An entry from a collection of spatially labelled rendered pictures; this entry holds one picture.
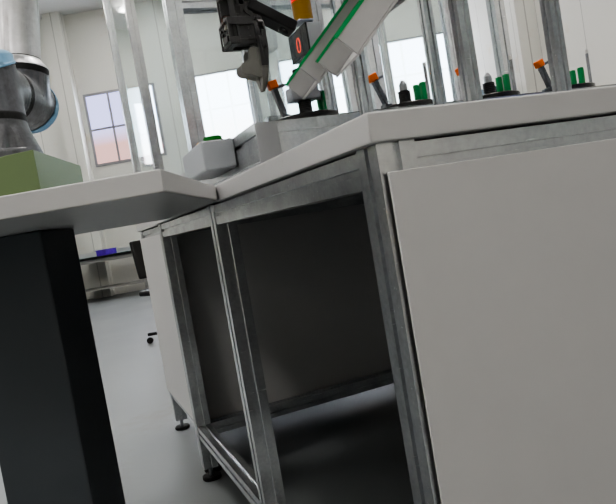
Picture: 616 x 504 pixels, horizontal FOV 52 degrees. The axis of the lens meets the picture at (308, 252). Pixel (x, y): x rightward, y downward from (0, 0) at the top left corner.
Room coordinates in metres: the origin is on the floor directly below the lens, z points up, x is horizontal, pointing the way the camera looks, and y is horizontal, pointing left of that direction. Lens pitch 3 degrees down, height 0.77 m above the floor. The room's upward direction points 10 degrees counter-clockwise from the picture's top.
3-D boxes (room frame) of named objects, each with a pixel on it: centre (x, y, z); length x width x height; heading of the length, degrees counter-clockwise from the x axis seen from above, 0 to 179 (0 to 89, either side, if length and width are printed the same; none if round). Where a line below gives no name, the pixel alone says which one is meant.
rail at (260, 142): (1.61, 0.19, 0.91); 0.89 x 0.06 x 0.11; 21
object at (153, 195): (1.24, 0.50, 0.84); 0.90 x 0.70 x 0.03; 179
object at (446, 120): (1.57, -0.46, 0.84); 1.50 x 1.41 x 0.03; 21
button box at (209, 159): (1.41, 0.18, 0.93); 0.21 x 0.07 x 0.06; 21
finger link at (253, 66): (1.36, 0.05, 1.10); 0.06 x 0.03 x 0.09; 111
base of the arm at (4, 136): (1.24, 0.55, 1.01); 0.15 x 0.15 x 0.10
